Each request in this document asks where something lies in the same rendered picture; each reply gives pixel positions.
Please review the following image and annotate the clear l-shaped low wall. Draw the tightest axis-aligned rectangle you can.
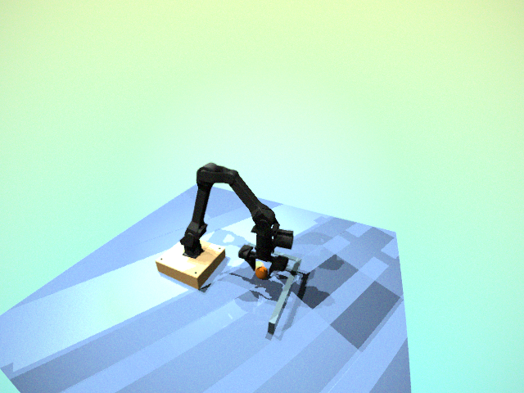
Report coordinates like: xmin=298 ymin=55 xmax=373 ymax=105
xmin=268 ymin=251 xmax=302 ymax=334

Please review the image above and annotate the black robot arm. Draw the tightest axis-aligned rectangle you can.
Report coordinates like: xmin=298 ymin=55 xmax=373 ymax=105
xmin=180 ymin=162 xmax=294 ymax=259

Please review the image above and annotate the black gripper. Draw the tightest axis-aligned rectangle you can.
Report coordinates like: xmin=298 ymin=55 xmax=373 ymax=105
xmin=237 ymin=245 xmax=289 ymax=276

